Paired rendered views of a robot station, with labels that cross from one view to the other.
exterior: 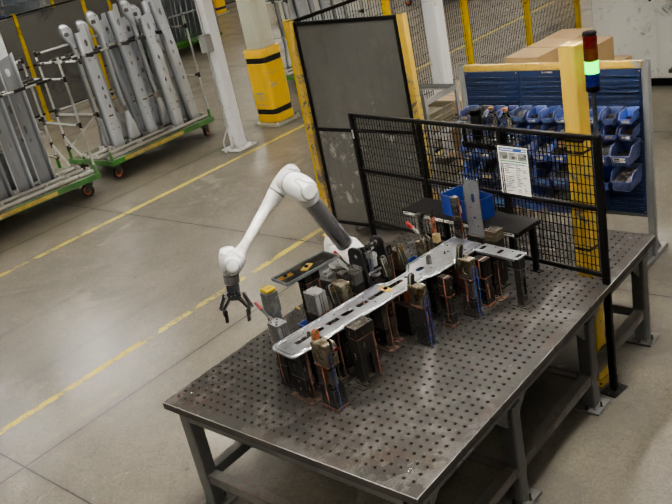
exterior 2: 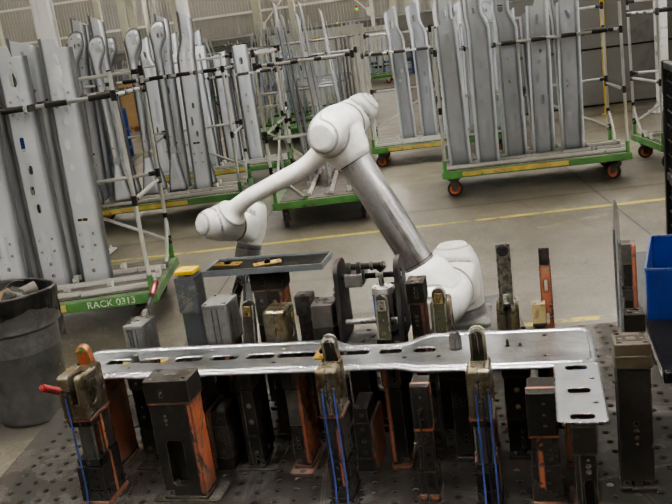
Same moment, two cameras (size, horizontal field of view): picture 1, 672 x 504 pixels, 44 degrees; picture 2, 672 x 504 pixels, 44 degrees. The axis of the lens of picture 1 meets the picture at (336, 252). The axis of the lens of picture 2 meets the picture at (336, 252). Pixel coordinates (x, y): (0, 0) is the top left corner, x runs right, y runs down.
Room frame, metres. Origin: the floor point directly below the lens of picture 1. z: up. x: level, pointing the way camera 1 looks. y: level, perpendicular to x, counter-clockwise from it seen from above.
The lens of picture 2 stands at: (2.64, -1.84, 1.78)
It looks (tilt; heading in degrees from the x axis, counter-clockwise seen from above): 14 degrees down; 51
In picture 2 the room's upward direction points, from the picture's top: 8 degrees counter-clockwise
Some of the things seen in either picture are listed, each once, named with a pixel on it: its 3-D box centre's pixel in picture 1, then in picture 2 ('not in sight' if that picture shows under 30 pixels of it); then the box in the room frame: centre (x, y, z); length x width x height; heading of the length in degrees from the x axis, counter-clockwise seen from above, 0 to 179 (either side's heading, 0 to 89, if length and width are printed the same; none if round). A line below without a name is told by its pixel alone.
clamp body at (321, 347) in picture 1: (330, 373); (93, 434); (3.36, 0.15, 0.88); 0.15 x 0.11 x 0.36; 37
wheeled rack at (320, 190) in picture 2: not in sight; (319, 125); (8.28, 5.19, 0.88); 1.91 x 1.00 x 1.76; 47
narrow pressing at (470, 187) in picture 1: (473, 208); (618, 274); (4.29, -0.80, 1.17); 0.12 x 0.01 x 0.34; 37
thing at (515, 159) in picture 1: (515, 170); not in sight; (4.39, -1.09, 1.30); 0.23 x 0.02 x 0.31; 37
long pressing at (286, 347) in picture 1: (384, 292); (315, 356); (3.84, -0.20, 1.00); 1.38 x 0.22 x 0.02; 127
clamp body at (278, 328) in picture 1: (284, 353); (150, 377); (3.64, 0.36, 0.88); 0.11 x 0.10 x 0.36; 37
